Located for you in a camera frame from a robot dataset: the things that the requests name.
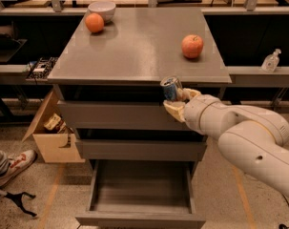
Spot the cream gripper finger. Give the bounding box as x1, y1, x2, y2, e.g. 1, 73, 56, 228
182, 88, 201, 101
163, 100, 185, 123

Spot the blue silver redbull can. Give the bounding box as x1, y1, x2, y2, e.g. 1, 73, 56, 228
160, 76, 182, 101

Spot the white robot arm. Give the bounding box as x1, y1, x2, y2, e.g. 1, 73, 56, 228
163, 88, 289, 197

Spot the grey drawer cabinet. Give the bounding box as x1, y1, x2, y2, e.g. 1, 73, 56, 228
47, 6, 233, 164

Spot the grey top drawer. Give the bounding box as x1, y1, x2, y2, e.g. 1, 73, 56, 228
57, 100, 189, 131

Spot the grey middle drawer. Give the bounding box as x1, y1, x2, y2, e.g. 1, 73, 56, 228
75, 139, 206, 161

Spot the grey open bottom drawer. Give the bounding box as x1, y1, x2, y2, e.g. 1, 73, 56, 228
75, 160, 205, 229

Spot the red apple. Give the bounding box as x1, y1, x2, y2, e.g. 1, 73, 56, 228
181, 34, 203, 59

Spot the clear sanitizer pump bottle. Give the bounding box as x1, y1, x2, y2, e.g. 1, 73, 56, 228
261, 49, 281, 73

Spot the orange fruit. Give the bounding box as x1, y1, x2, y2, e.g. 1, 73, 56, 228
85, 13, 104, 33

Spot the white bowl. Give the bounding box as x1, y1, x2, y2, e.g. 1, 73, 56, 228
88, 1, 116, 23

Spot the cardboard box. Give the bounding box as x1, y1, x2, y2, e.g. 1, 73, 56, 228
22, 91, 84, 163

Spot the snack packet in box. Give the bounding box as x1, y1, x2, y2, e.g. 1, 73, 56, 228
44, 114, 62, 131

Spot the black patterned notebook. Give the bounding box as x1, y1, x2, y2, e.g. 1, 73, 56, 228
28, 57, 57, 80

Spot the white red sneaker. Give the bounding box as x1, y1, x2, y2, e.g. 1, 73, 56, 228
0, 150, 37, 188

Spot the black reacher grabber tool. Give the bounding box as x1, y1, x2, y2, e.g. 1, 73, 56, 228
0, 189, 36, 217

